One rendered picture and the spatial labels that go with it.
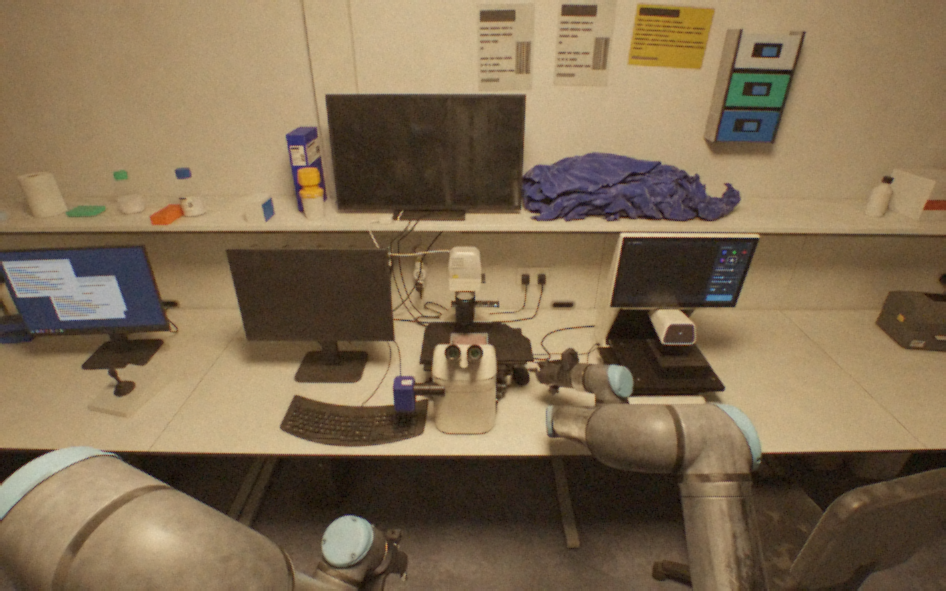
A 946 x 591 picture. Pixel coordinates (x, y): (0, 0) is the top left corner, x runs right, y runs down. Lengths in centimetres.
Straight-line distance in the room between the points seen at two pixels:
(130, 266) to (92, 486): 157
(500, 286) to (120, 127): 175
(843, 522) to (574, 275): 129
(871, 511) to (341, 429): 144
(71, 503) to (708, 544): 80
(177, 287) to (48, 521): 207
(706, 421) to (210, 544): 72
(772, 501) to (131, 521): 189
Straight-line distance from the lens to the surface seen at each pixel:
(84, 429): 205
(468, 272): 146
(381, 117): 182
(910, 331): 264
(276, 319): 177
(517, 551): 223
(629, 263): 160
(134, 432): 193
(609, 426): 87
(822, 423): 201
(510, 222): 179
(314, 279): 165
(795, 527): 201
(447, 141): 180
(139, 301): 210
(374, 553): 105
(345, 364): 190
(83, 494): 52
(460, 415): 152
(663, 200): 190
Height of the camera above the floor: 189
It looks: 30 degrees down
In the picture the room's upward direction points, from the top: straight up
